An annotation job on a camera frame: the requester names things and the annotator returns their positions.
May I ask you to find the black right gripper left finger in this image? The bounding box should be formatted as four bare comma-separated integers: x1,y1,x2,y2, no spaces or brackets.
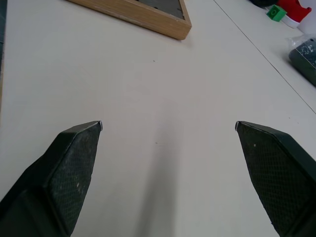
0,120,103,237

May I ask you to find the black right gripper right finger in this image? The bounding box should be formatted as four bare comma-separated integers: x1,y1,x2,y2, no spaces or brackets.
235,120,316,237

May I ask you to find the dark box in plastic bag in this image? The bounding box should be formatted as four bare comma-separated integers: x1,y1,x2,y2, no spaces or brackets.
286,34,316,87

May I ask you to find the green toy cube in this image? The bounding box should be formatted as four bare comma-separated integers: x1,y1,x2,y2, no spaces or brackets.
266,4,288,23

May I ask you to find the red and white object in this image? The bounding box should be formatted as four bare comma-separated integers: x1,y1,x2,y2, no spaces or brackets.
276,0,313,29

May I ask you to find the black round object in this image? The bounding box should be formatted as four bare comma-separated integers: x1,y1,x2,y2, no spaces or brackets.
247,0,281,8

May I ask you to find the wooden tray frame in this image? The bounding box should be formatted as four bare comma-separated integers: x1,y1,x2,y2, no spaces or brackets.
66,0,193,40

